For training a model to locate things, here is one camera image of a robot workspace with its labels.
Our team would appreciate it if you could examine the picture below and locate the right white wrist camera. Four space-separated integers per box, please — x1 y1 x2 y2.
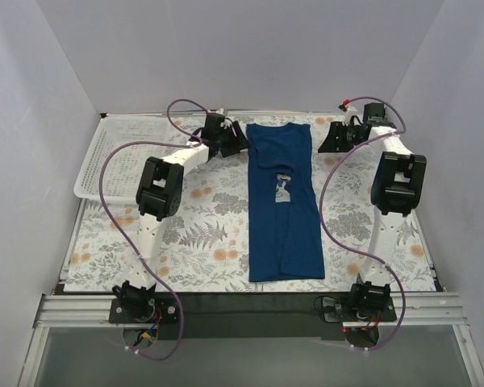
339 99 359 126

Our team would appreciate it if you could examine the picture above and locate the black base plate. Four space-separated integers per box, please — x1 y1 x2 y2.
108 292 400 340

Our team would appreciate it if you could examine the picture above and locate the aluminium frame rail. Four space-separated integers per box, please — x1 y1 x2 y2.
19 292 484 386

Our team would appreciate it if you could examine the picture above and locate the blue t shirt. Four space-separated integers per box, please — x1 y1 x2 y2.
246 123 325 282

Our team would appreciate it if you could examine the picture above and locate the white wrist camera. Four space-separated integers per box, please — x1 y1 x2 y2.
214 108 232 128
339 99 359 126

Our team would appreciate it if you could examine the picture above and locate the white plastic basket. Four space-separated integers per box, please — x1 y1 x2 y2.
73 115 175 204

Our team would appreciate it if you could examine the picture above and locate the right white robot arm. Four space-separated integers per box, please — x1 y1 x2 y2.
318 97 427 321

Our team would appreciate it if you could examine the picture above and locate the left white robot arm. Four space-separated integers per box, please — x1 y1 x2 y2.
113 109 248 323

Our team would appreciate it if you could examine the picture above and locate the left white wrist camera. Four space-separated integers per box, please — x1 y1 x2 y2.
214 108 232 128

